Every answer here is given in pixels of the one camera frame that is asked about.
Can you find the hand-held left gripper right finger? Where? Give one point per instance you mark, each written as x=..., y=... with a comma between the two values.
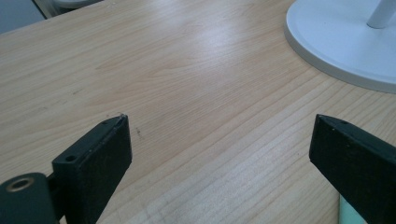
x=358, y=161

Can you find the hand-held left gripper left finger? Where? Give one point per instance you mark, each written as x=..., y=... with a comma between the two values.
x=96, y=168

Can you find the pale green object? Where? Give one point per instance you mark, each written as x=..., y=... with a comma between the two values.
x=348, y=213

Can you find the white round lamp base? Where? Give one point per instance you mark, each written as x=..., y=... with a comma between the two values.
x=342, y=40

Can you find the white chair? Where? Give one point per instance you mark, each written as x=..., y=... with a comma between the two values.
x=67, y=4

